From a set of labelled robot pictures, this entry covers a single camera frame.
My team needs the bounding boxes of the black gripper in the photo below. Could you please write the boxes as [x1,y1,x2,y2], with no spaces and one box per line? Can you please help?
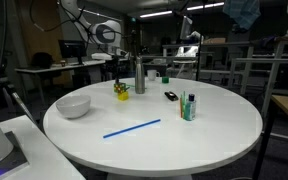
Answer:
[110,55,123,79]

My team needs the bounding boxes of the multicoloured Rubik's cube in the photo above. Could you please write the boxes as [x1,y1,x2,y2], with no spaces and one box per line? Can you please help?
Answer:
[114,83,126,94]

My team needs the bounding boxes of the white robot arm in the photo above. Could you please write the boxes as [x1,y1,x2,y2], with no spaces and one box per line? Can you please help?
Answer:
[59,0,122,79]

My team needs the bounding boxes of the white ceramic bowl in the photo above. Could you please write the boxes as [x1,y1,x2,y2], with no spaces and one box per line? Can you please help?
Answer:
[55,95,91,118]

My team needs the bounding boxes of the stainless steel bottle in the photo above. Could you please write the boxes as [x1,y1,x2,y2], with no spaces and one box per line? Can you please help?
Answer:
[135,58,145,94]

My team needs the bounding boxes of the green stick on table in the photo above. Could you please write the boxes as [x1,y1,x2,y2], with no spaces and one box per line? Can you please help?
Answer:
[124,83,147,89]

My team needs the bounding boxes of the white mug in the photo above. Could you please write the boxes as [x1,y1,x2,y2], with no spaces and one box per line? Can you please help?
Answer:
[147,70,160,81]

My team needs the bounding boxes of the black computer monitor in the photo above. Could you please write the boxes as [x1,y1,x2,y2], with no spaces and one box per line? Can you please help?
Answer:
[58,40,86,65]

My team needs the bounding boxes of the small green cup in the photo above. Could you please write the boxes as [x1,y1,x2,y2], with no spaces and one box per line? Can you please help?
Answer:
[162,77,169,84]

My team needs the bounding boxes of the black stapler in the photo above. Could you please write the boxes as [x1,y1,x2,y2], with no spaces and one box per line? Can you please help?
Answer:
[165,91,178,101]

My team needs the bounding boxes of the long blue straw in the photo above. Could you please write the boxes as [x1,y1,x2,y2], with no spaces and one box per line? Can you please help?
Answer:
[103,119,161,139]

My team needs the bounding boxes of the orange straw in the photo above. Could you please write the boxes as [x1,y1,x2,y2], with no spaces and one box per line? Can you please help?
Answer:
[180,95,183,118]

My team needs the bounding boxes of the green straw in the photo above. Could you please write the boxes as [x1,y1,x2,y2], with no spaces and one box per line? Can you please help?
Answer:
[182,91,186,120]

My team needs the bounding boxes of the long white desk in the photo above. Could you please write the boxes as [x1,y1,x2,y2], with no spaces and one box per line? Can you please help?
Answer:
[14,58,132,101]

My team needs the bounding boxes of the blue sanitizer bottle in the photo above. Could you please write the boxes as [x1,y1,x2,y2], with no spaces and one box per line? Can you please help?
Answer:
[184,94,196,121]

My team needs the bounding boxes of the white side table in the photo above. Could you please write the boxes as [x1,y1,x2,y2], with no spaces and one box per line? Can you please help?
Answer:
[0,115,86,180]

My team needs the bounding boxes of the blue hanging cloth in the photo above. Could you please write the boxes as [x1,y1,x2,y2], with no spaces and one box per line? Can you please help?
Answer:
[223,0,261,30]

